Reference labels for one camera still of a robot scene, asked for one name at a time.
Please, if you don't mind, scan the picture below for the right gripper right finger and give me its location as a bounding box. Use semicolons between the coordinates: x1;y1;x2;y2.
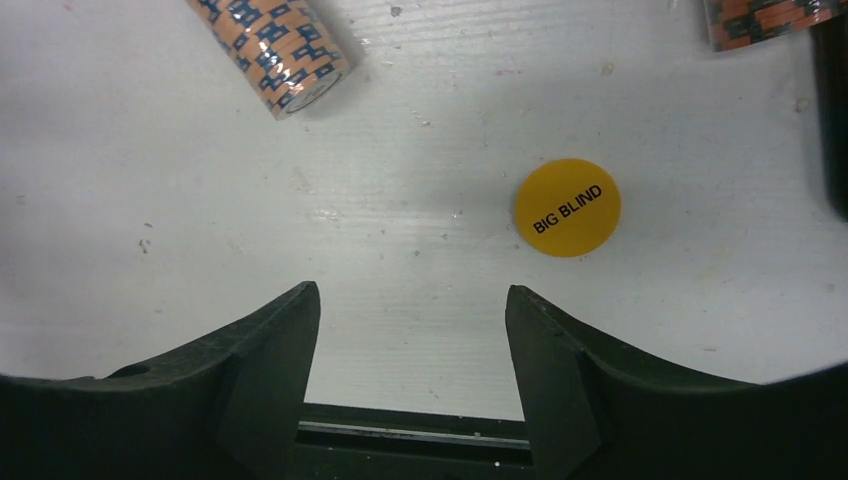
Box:
505;285;847;479

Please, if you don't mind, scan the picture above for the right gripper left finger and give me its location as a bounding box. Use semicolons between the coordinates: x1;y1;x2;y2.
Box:
1;281;321;479

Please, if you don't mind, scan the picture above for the yellow big blind button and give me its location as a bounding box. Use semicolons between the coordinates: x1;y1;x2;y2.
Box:
513;158;622;258

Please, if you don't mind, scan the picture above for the pink chip stack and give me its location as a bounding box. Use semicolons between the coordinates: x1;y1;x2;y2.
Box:
187;0;351;120

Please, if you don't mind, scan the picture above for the red brown chip stack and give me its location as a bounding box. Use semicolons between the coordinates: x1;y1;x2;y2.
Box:
703;0;847;52

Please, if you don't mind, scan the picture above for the black poker set case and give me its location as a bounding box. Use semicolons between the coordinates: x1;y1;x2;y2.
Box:
811;15;847;221

